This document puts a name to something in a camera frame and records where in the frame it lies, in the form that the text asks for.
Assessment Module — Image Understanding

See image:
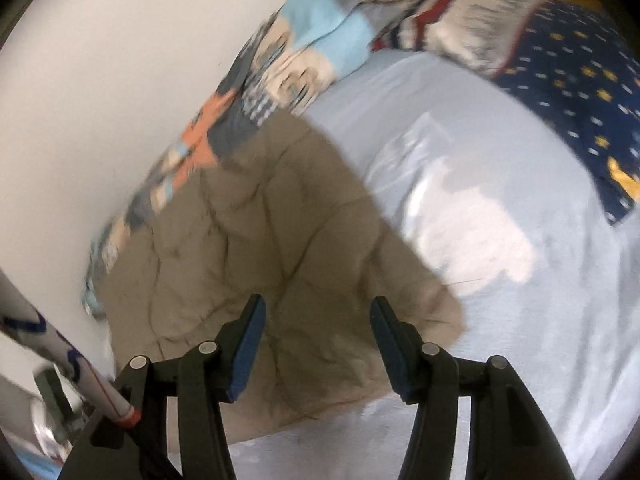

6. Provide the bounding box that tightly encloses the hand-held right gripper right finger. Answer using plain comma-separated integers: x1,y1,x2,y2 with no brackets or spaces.
369,296,576,480

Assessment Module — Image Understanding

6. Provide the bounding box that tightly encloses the olive padded garment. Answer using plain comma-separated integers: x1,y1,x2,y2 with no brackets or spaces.
102,110,468,446

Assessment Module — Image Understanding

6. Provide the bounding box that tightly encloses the navy star print pillow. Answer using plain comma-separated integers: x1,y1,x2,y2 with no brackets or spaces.
372,0,640,226

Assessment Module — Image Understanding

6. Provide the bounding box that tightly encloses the blue grey tan patterned blanket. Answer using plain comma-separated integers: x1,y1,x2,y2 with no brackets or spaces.
80,0,456,321

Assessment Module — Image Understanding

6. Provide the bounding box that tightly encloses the white printed tube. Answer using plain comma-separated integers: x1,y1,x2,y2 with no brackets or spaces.
0,270,142,428

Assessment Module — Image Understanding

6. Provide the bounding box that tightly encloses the light blue cloud print bedsheet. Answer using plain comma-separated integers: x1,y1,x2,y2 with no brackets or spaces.
165,50,640,480

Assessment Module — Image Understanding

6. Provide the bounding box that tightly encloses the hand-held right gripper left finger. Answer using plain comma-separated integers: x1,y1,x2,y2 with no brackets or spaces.
57,294,267,480

